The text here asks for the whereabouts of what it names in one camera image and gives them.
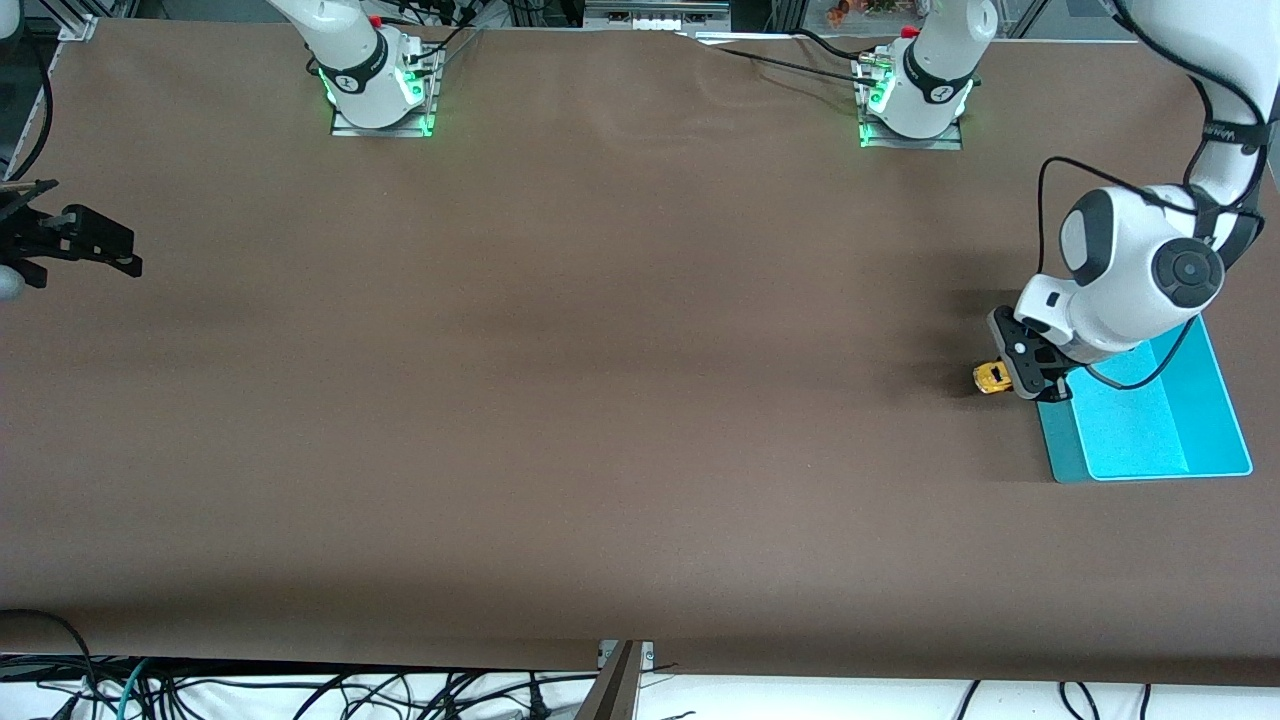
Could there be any cyan plastic bin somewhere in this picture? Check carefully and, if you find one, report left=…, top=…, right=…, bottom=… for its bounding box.
left=1035, top=315, right=1254, bottom=485

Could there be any brown table cover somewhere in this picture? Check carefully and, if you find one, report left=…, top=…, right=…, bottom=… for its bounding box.
left=0, top=18, right=1280, bottom=687

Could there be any white device with ports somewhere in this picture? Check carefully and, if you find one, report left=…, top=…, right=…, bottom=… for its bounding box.
left=583, top=0, right=733, bottom=33

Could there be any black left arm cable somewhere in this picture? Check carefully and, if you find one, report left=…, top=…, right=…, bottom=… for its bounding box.
left=1036, top=155, right=1261, bottom=291

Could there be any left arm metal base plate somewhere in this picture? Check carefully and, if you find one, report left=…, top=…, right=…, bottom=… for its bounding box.
left=858, top=55, right=966, bottom=151

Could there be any aluminium frame rail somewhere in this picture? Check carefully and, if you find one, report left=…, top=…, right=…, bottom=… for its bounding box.
left=40, top=0, right=103, bottom=43

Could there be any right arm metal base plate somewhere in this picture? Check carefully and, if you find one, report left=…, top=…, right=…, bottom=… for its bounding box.
left=330, top=45, right=441, bottom=138

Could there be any short black base cable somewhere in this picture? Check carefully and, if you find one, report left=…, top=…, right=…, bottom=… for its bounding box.
left=793, top=27, right=881, bottom=63

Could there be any long black base cable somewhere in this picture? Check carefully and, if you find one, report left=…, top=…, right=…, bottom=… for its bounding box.
left=676, top=33, right=883, bottom=89

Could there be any black looped floor cable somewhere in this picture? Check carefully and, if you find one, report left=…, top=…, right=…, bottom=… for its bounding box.
left=0, top=608, right=99, bottom=691

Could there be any teal floor cable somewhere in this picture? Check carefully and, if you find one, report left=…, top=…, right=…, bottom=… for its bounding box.
left=115, top=658, right=153, bottom=720

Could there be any dark metal post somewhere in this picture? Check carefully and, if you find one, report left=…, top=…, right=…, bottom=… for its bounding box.
left=572, top=640, right=643, bottom=720

